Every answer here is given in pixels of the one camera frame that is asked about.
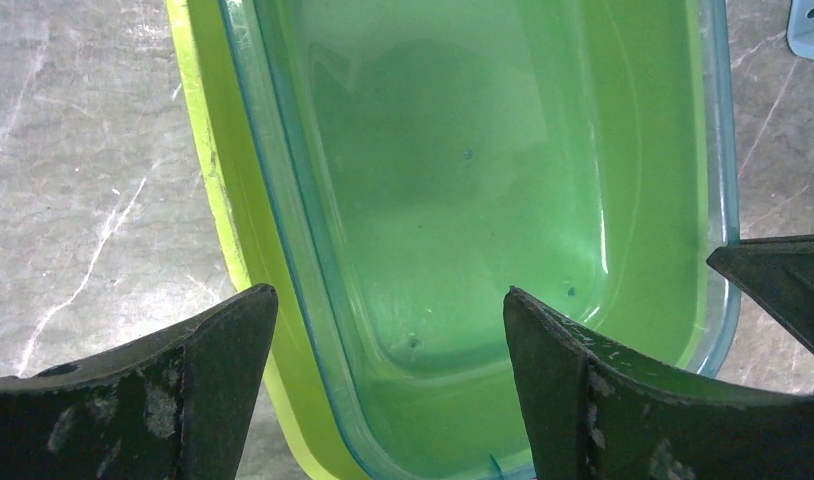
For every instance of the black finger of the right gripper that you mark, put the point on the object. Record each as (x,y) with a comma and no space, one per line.
(778,274)

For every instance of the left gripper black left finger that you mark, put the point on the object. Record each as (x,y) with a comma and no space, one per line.
(174,404)

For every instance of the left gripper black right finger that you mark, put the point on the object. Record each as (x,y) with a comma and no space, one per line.
(596,409)

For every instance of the light blue plastic basket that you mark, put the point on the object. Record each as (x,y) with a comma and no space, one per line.
(800,28)

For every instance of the dark green plastic basket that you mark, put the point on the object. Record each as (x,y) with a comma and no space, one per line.
(420,158)

